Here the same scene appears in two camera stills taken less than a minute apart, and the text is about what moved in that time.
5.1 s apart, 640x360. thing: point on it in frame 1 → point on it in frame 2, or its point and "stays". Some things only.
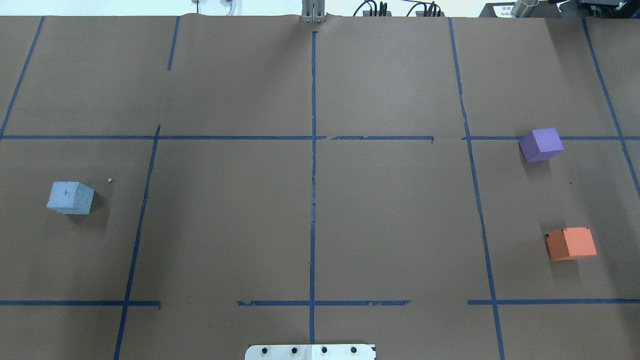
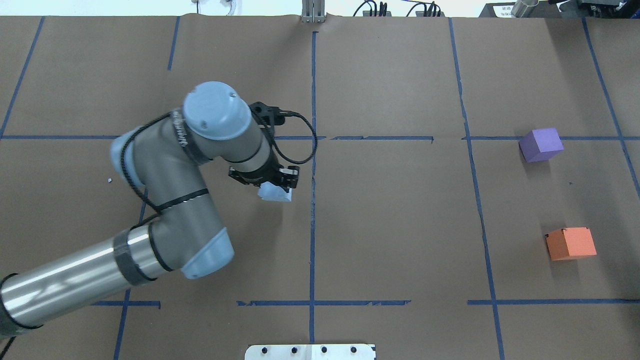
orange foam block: (570, 243) stays
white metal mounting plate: (310, 352) stays
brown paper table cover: (180, 187) stays
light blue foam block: (70, 197) → (269, 191)
